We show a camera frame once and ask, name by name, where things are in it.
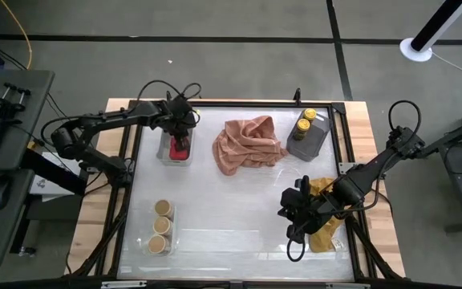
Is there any white floor cable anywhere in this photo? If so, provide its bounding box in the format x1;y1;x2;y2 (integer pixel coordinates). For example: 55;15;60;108
431;51;462;81

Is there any white tower fan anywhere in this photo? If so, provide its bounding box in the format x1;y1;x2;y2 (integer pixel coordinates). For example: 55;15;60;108
399;0;462;63

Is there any peach cloth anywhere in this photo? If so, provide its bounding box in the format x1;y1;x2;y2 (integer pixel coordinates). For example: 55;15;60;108
211;115;290;177

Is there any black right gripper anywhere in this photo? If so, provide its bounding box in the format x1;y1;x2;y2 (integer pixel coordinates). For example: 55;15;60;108
278;176;328;230

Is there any yellow floor cable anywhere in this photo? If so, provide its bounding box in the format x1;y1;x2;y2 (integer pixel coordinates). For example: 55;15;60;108
0;0;34;70

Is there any yellow cloth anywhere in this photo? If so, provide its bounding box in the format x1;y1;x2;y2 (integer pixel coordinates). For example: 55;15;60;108
309;176;347;254

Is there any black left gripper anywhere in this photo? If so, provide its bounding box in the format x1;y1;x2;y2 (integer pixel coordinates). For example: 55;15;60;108
162;96;199;153

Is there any spice jar with red lid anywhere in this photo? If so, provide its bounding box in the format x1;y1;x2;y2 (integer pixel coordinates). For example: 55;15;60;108
168;137;191;162

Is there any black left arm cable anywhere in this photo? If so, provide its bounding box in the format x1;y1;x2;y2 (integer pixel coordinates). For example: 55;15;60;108
136;79;203;104

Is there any white plastic bin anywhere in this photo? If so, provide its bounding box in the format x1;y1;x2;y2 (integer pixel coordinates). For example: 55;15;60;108
156;120;195;167

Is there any grey plastic bin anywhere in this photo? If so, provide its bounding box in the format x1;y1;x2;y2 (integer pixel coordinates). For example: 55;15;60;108
286;112;334;163

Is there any black aluminium table frame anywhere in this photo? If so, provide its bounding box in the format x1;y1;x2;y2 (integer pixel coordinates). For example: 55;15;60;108
64;98;407;289

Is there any spice jar with tan lid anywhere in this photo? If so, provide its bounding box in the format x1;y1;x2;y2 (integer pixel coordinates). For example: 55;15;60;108
152;215;173;236
153;198;174;218
147;234;170;255

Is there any black clamp holder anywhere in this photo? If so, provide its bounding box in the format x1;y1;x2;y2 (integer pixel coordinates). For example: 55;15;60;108
0;82;31;125

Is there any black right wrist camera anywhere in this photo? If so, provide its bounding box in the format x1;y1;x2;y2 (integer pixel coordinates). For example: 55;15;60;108
286;223;308;242

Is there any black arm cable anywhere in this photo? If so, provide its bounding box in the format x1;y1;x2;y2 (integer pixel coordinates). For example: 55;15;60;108
136;79;203;104
286;100;422;263

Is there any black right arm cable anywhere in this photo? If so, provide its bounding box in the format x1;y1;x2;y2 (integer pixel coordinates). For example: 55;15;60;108
286;100;422;263

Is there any white cardboard box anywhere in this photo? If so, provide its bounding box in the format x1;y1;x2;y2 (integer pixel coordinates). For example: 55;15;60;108
28;151;75;201

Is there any clear plastic container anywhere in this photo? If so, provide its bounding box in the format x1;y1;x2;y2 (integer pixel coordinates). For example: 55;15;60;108
137;197;180;258

